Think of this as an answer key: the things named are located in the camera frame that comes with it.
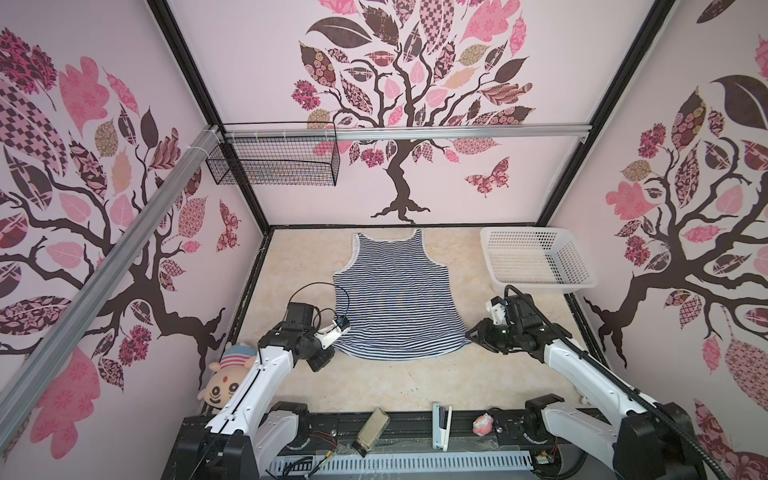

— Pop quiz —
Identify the black corner frame post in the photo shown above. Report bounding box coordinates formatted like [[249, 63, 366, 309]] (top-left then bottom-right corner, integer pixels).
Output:
[[534, 0, 678, 227], [146, 0, 272, 236]]

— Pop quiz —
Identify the white plastic laundry basket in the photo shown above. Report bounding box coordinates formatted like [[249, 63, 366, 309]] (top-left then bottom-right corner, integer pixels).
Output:
[[480, 227, 598, 294]]

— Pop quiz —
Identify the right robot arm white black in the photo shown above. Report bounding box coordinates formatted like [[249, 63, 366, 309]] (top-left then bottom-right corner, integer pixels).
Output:
[[465, 287, 717, 479]]

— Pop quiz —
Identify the black wire basket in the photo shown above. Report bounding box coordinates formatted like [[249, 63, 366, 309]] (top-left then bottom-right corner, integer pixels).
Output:
[[206, 120, 341, 187]]

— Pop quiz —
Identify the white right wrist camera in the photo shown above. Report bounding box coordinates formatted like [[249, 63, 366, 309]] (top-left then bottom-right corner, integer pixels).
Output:
[[486, 296, 509, 326]]

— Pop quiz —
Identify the aluminium rail back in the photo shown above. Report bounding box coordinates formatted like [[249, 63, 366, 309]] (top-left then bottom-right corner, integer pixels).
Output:
[[225, 123, 592, 141]]

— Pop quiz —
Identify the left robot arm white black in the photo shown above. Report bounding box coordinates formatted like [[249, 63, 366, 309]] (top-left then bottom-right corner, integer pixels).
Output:
[[171, 302, 350, 479]]

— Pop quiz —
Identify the blue white striped tank top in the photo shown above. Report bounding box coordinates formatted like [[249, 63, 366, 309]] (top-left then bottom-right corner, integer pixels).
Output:
[[333, 229, 468, 362]]

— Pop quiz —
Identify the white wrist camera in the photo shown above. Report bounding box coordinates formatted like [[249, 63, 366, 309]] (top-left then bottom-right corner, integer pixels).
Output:
[[314, 316, 350, 350], [486, 296, 509, 326]]

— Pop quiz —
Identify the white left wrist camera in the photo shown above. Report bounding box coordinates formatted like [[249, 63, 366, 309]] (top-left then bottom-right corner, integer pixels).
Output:
[[314, 316, 350, 350]]

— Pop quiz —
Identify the black corner frame post right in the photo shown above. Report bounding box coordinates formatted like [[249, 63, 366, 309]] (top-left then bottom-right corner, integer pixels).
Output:
[[534, 0, 678, 227]]

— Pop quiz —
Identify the tan rectangular box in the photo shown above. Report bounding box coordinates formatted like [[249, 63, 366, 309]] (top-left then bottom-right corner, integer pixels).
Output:
[[351, 408, 390, 458]]

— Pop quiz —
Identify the white stapler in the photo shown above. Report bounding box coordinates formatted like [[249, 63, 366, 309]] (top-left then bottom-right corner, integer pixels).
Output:
[[432, 403, 453, 452]]

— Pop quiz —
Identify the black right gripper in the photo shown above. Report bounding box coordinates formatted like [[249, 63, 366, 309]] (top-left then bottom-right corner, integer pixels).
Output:
[[464, 317, 521, 351]]

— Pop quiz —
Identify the aluminium rail left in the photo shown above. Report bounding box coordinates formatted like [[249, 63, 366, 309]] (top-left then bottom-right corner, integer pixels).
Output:
[[1, 125, 221, 448]]

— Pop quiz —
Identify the black corner frame post left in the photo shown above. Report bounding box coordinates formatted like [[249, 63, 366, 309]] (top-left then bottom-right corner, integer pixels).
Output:
[[146, 0, 272, 236]]

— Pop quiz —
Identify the white slotted cable duct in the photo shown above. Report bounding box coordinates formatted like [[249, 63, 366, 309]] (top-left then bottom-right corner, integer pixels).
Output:
[[268, 451, 533, 478]]

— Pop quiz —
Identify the black corrugated cable conduit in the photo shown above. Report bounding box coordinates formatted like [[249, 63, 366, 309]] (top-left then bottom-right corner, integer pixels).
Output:
[[503, 284, 730, 480]]

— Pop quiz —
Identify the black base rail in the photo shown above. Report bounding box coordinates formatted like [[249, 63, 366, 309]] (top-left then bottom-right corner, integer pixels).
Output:
[[161, 407, 682, 480]]

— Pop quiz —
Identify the aluminium rail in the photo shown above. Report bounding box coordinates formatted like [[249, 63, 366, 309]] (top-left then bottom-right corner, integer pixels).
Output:
[[1, 125, 221, 448], [225, 123, 592, 141]]

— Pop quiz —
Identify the black left camera cable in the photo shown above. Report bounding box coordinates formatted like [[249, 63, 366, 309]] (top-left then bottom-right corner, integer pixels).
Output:
[[287, 281, 352, 319]]

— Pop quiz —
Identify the pink white small toy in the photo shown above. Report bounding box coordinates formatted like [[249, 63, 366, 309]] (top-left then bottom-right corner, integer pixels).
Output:
[[472, 413, 494, 437]]

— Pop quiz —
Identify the cartoon doll head toy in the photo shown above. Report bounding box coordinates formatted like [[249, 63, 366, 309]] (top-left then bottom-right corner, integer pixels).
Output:
[[197, 344, 257, 409]]

